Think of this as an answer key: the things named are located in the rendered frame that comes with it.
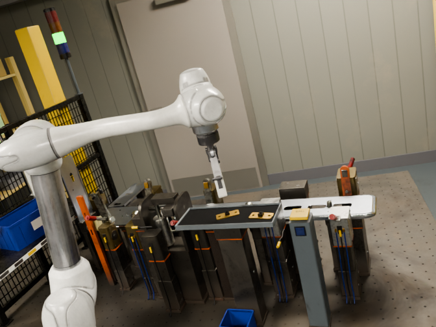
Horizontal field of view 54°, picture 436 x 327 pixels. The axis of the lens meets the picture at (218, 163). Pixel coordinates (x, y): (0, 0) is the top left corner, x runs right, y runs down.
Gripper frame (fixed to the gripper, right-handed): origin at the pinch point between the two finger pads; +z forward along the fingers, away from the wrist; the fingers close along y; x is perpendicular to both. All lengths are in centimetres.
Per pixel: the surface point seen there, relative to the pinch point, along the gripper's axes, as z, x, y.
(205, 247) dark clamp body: 30.7, 12.2, 15.0
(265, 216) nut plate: 11.2, -12.2, -8.5
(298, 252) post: 24.7, -20.3, -13.7
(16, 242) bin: 21, 98, 44
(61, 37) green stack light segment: -63, 72, 137
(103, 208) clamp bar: 15, 55, 44
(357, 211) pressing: 27, -49, 8
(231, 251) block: 24.2, 1.8, -3.7
